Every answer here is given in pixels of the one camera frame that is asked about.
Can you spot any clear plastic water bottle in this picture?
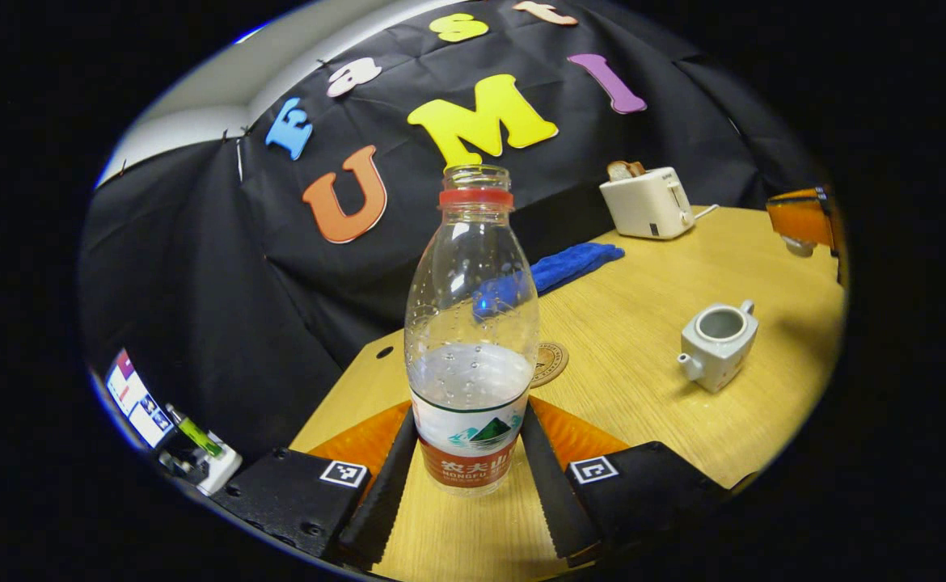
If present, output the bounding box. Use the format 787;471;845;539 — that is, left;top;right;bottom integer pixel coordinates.
404;164;540;497

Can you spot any computer monitor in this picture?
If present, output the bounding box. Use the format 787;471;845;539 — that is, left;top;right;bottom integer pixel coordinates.
105;349;175;448

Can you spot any black backdrop cloth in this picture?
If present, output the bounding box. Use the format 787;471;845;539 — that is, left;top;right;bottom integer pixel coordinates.
77;0;826;486

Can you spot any green drink bottle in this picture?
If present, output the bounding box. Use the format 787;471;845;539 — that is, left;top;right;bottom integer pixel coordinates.
166;404;223;458

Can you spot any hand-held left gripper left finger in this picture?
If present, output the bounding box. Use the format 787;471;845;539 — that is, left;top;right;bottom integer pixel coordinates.
210;402;419;571

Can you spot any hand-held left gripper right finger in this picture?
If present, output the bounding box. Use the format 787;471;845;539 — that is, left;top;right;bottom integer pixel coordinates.
520;396;757;567

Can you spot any white toaster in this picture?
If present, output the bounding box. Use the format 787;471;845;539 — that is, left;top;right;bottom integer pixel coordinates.
599;167;696;240

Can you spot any blue towel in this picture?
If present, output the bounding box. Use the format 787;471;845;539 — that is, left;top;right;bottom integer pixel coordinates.
473;242;626;316

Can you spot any white side table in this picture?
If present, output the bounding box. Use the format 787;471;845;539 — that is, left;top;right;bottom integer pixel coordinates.
158;441;243;496

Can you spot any pale grey ceramic teacup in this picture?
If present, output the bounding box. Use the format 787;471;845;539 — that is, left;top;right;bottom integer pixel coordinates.
678;300;759;394

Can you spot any round wooden coaster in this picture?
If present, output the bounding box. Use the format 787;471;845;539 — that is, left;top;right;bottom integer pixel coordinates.
531;342;569;389

